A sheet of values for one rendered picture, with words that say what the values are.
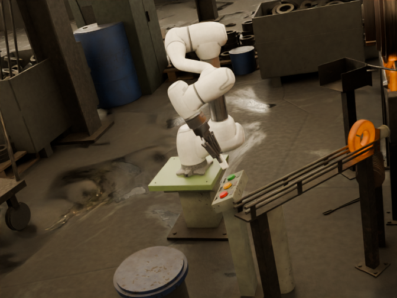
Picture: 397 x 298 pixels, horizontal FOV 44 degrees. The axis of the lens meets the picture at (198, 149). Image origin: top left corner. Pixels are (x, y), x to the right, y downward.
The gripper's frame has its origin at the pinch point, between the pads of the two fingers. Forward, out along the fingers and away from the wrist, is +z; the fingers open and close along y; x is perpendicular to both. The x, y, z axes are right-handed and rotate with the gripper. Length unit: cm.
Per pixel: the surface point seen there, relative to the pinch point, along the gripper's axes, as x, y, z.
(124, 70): 192, 295, -39
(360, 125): -60, 10, 13
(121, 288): 42, -55, 13
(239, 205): -18.7, -43.8, 2.5
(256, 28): 37, 291, -10
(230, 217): 5.0, -12.2, 21.6
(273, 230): -8.2, -8.8, 36.8
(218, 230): 47, 40, 54
